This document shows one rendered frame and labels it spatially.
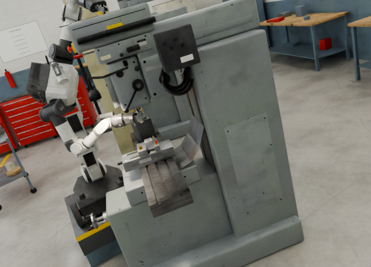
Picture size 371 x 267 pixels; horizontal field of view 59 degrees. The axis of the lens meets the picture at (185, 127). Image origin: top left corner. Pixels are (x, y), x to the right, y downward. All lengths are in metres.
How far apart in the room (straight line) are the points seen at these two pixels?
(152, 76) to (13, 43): 9.56
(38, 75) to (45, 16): 8.83
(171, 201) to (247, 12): 1.22
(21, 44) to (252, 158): 9.81
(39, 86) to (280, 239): 1.97
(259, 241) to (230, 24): 1.49
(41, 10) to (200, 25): 9.40
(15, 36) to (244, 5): 9.72
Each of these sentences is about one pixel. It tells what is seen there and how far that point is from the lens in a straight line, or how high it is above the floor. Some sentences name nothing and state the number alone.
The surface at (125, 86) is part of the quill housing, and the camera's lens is 2.03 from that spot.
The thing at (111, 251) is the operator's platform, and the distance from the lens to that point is 3.09.
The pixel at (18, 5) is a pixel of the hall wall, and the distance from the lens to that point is 11.34.
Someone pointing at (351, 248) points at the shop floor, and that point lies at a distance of 2.67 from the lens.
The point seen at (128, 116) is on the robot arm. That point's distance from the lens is 2.16.
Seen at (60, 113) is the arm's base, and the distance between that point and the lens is 2.29.
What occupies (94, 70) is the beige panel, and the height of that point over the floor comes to 1.40.
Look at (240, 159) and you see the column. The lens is 2.21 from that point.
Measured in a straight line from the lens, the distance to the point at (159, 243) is 2.45.
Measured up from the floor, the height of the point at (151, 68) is 1.52.
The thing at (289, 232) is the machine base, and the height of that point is 0.13.
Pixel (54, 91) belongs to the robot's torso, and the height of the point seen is 1.53.
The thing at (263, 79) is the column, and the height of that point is 1.27.
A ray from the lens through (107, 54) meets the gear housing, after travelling 1.98.
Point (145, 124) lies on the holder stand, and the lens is 2.51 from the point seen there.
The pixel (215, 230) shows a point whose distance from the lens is 2.50.
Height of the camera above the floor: 1.85
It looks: 21 degrees down
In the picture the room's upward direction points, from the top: 16 degrees counter-clockwise
